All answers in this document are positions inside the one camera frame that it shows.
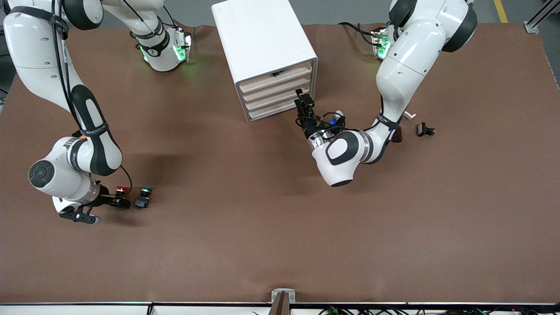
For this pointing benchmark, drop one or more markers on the white cream drawer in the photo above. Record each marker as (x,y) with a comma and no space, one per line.
(280,106)
(271,99)
(262,91)

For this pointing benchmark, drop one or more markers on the green push button switch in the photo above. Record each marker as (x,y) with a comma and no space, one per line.
(142,202)

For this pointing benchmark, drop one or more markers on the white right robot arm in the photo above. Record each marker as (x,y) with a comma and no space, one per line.
(39,43)

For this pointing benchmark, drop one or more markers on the dark brown bar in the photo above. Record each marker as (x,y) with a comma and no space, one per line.
(280,306)

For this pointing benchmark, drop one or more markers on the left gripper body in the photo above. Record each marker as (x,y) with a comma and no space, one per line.
(309,127)

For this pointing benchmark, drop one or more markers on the small black clip component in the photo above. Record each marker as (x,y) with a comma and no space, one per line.
(423,129)

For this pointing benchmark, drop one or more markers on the dark brown small component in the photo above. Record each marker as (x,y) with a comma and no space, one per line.
(397,135)

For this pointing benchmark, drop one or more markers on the red push button switch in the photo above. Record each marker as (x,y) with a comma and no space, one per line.
(121,190)

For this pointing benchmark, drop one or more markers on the brown table mat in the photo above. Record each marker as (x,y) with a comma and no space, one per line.
(280,218)

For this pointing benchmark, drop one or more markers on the aluminium frame profile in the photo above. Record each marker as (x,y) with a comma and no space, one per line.
(540,17)

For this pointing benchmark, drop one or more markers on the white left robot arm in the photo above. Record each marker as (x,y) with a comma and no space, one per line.
(407,57)

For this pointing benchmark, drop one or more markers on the white drawer cabinet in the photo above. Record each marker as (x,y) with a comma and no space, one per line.
(258,39)

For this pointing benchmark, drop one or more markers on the grey metal bracket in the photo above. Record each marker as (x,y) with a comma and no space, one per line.
(274,294)

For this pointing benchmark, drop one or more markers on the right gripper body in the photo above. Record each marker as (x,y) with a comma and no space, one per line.
(105,200)

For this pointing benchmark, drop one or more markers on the white curved plastic part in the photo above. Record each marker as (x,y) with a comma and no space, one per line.
(409,115)

